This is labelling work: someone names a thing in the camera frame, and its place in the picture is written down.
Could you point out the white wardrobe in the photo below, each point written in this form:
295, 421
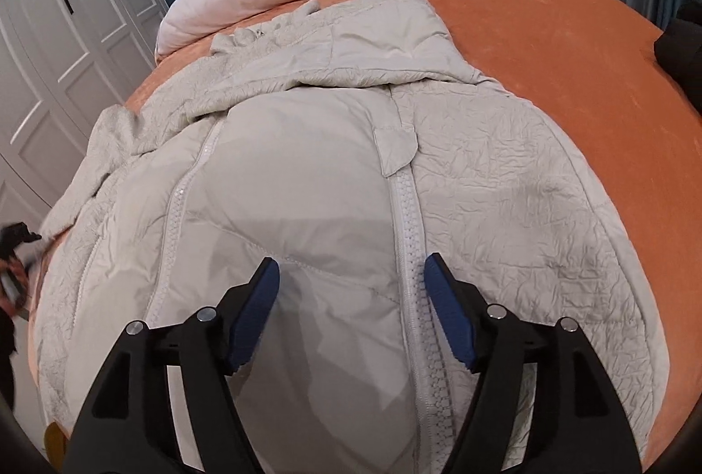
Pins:
62, 63

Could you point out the beige puffer coat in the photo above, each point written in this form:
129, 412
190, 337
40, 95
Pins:
348, 143

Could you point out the orange bed sheet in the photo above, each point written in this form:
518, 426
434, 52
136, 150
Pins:
589, 66

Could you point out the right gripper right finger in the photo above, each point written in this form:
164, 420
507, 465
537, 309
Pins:
543, 403

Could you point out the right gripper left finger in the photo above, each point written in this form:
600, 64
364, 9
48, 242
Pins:
126, 423

